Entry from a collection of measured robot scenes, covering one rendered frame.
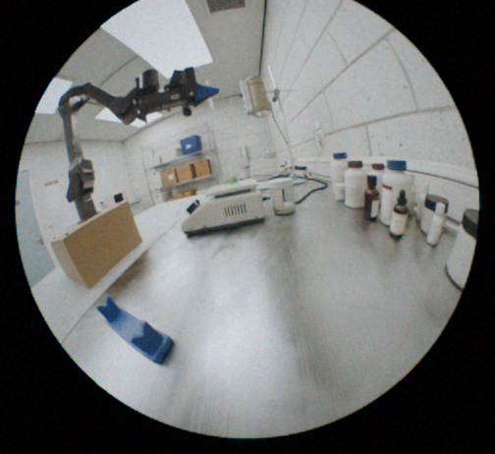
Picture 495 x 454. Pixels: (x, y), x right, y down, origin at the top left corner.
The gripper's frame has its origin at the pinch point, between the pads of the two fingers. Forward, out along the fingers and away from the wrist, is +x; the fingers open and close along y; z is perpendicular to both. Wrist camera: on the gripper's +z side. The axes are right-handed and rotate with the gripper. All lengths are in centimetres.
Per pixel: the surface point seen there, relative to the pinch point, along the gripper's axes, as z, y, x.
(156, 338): -33.3, -29.7, -17.7
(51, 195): 38, 154, -249
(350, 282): -35.4, -32.6, 1.6
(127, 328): -33.6, -27.8, -22.1
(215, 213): -31.1, -6.4, -5.9
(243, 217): -33.4, -8.4, -0.7
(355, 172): -27.8, -21.6, 22.6
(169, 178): -13, 244, -42
